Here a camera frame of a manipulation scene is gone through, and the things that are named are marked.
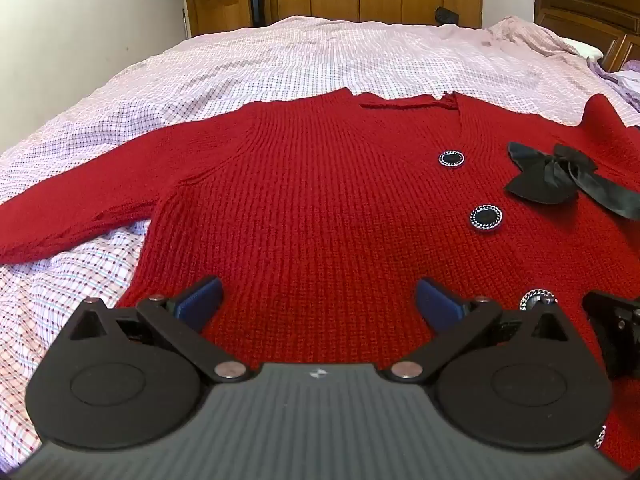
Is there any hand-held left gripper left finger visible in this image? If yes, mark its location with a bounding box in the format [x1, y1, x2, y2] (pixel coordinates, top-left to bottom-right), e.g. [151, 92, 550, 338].
[67, 275, 249, 384]

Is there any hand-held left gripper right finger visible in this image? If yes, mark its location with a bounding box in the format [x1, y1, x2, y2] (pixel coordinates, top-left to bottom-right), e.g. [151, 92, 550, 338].
[391, 277, 574, 382]

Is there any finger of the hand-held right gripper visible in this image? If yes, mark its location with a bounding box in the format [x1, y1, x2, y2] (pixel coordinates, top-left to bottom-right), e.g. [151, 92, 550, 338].
[582, 289, 640, 382]

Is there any red knit cardigan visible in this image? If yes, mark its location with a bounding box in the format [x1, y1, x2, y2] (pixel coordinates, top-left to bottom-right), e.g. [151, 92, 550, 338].
[0, 87, 640, 476]

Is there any pink checked bedsheet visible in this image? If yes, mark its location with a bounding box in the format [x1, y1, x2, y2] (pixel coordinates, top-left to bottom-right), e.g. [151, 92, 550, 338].
[0, 15, 640, 466]

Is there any purple cloth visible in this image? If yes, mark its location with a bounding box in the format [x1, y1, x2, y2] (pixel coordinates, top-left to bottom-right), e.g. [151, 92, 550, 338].
[586, 56, 640, 112]

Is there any white pillow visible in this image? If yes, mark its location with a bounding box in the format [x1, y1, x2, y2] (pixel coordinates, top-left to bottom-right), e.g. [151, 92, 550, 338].
[562, 37, 605, 61]

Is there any crumpled pink checked cloth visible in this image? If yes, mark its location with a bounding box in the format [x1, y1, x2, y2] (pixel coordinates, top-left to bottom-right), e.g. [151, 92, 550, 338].
[486, 16, 583, 57]

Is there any wooden headboard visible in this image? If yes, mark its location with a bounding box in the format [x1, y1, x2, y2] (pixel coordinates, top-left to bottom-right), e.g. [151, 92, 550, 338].
[531, 0, 640, 73]

